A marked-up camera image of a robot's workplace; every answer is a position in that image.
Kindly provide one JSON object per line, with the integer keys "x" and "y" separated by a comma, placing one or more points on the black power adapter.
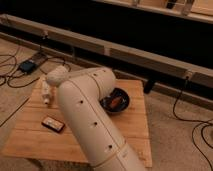
{"x": 27, "y": 66}

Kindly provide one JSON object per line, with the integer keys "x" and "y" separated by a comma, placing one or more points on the orange item in bowl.
{"x": 115, "y": 102}

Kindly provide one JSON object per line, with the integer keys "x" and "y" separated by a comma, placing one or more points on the black rectangular box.
{"x": 53, "y": 124}

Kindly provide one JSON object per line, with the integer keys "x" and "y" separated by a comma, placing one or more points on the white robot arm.
{"x": 78, "y": 98}

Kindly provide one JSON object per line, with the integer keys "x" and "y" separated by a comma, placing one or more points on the white tube bottle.
{"x": 46, "y": 92}

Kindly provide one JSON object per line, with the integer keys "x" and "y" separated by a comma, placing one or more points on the wooden table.
{"x": 29, "y": 139}

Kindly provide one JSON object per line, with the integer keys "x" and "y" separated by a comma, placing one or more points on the black bowl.
{"x": 125, "y": 101}

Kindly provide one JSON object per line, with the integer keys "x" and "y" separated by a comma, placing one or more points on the long wooden rail frame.
{"x": 129, "y": 61}

